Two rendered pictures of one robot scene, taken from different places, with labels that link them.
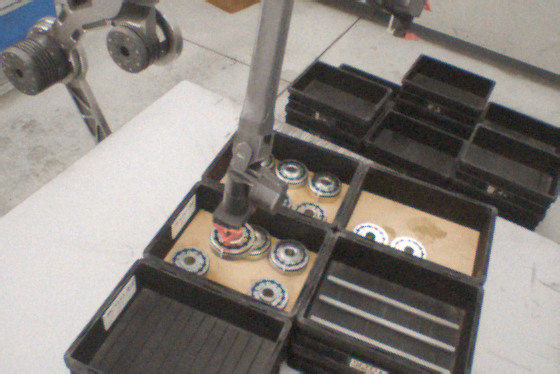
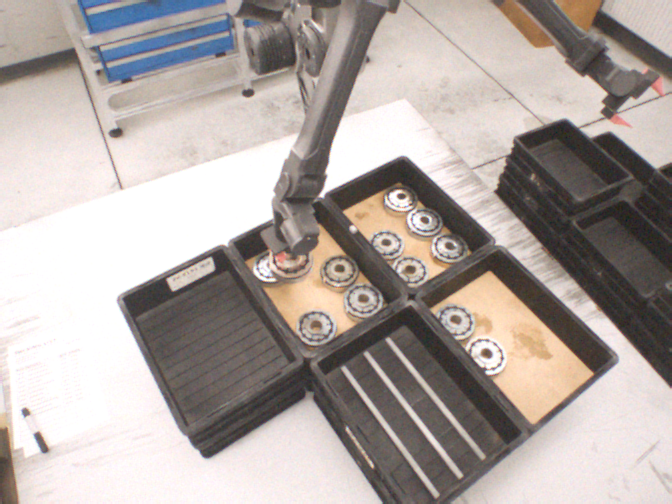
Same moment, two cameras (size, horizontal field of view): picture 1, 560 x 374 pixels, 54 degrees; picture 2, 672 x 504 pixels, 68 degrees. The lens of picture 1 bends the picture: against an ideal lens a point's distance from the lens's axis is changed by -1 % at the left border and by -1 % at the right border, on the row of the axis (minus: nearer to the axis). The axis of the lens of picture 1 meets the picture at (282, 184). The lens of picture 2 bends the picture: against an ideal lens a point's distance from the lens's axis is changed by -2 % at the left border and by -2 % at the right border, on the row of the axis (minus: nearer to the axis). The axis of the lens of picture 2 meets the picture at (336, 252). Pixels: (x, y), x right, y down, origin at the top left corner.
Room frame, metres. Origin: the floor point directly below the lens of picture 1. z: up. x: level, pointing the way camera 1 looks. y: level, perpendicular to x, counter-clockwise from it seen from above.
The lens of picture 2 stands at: (0.37, -0.41, 1.98)
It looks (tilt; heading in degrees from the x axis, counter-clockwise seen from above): 54 degrees down; 39
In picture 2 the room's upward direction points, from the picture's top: 1 degrees clockwise
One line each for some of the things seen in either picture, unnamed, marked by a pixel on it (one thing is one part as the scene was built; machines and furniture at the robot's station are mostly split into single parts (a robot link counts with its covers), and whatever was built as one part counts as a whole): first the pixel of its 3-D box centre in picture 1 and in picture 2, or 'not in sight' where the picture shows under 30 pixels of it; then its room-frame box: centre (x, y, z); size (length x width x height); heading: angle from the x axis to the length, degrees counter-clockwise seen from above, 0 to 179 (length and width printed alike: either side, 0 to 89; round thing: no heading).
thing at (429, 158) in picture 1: (407, 168); (614, 268); (1.98, -0.56, 0.31); 0.40 x 0.30 x 0.34; 67
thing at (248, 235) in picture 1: (232, 235); (290, 258); (0.83, 0.10, 1.02); 0.10 x 0.10 x 0.01
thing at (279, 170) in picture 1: (291, 171); (424, 221); (1.25, -0.02, 0.86); 0.10 x 0.10 x 0.01
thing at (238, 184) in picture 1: (241, 182); (287, 211); (0.82, 0.08, 1.21); 0.07 x 0.06 x 0.07; 66
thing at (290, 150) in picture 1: (283, 185); (404, 231); (1.18, 0.00, 0.87); 0.40 x 0.30 x 0.11; 74
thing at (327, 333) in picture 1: (393, 304); (415, 399); (0.78, -0.31, 0.92); 0.40 x 0.30 x 0.02; 74
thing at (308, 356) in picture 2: (241, 244); (314, 270); (0.89, 0.08, 0.92); 0.40 x 0.30 x 0.02; 74
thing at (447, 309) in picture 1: (388, 316); (412, 406); (0.78, -0.31, 0.87); 0.40 x 0.30 x 0.11; 74
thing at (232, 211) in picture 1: (236, 200); (287, 227); (0.82, 0.09, 1.15); 0.10 x 0.07 x 0.07; 164
